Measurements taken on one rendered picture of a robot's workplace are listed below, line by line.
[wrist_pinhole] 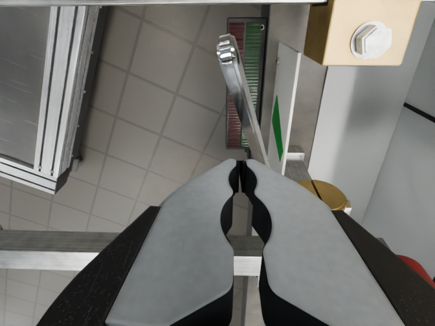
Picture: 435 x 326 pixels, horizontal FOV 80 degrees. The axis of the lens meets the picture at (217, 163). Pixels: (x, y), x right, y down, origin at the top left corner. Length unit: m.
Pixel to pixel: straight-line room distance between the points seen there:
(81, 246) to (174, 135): 0.89
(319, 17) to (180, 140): 1.01
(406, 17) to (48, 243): 0.36
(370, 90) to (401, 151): 0.11
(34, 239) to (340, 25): 0.35
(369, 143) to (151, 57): 0.82
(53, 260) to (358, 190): 0.51
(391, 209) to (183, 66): 0.83
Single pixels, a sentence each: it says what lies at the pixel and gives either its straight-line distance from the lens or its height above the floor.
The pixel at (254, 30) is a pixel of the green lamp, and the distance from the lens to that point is 0.34.
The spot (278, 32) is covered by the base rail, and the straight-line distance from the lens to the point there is 0.35.
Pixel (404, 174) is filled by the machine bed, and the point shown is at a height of 0.68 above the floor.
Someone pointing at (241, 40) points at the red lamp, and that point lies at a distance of 0.34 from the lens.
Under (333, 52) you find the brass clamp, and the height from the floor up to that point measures 0.87.
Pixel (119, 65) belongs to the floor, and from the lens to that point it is 1.14.
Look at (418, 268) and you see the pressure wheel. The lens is 0.30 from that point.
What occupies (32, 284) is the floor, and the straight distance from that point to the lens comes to 2.26.
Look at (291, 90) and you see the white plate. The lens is 0.26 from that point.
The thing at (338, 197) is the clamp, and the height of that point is 0.85.
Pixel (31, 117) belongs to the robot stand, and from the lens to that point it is 1.12.
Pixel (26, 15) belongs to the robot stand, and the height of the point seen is 0.21.
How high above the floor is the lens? 1.04
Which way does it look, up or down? 60 degrees down
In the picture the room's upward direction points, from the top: 175 degrees counter-clockwise
